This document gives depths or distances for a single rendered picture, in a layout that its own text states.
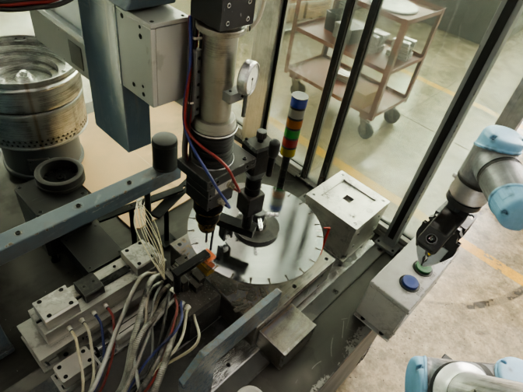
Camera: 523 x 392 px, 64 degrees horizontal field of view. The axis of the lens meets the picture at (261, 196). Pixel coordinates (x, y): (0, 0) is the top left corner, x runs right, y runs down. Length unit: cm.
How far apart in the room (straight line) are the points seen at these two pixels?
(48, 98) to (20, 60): 24
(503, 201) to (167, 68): 56
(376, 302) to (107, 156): 99
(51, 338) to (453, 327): 181
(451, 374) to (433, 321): 141
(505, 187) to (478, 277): 184
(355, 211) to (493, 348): 131
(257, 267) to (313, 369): 29
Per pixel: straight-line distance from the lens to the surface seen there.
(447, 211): 94
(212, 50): 61
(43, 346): 104
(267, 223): 102
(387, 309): 110
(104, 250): 114
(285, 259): 97
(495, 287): 262
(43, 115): 130
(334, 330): 114
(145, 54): 63
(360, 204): 125
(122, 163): 150
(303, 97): 113
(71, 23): 97
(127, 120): 74
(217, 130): 66
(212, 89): 64
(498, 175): 81
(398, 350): 211
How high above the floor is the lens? 169
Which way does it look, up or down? 42 degrees down
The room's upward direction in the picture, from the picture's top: 11 degrees clockwise
